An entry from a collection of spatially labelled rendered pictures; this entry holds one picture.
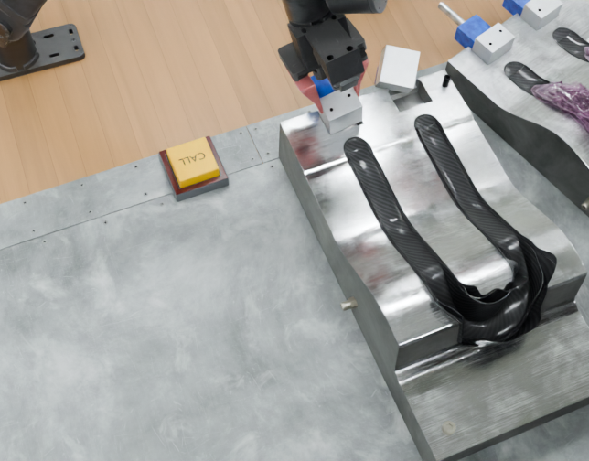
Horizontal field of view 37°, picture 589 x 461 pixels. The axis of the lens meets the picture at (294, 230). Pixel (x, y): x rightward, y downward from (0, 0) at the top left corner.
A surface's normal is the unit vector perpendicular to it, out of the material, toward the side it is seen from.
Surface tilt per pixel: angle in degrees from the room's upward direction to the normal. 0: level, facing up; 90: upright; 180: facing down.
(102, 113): 0
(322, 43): 22
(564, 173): 90
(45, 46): 0
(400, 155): 2
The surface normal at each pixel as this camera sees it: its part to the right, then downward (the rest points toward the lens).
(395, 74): 0.08, -0.04
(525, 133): -0.77, 0.55
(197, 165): 0.04, -0.47
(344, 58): 0.33, 0.65
